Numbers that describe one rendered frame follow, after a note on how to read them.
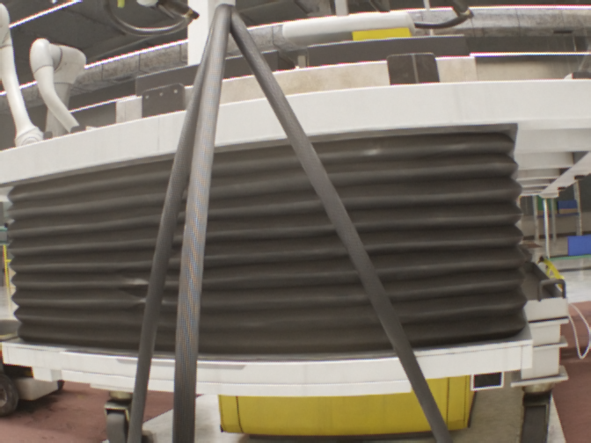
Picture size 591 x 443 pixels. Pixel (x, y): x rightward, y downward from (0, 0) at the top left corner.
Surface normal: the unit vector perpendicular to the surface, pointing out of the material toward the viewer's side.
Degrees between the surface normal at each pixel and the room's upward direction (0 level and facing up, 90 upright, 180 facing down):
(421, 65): 90
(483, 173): 139
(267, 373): 90
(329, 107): 90
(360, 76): 90
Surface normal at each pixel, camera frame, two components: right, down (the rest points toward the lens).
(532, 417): -0.32, -0.74
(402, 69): -0.31, 0.00
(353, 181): -0.15, 0.76
